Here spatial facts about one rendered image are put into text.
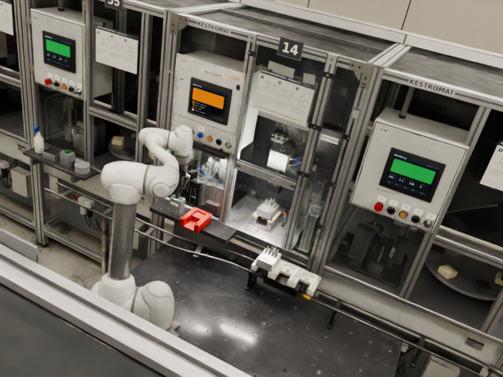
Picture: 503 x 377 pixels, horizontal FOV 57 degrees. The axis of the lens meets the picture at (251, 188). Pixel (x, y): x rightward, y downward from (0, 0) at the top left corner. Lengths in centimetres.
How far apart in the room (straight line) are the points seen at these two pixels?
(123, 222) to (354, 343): 135
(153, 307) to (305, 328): 84
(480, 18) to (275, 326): 418
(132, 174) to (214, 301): 93
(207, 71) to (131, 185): 80
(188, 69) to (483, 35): 385
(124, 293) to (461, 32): 459
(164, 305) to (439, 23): 448
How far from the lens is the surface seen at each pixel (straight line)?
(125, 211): 212
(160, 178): 201
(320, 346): 254
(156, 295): 223
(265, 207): 281
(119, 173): 206
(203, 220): 271
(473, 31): 575
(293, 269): 264
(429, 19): 577
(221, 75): 248
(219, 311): 257
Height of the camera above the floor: 247
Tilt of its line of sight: 29 degrees down
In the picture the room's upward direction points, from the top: 11 degrees clockwise
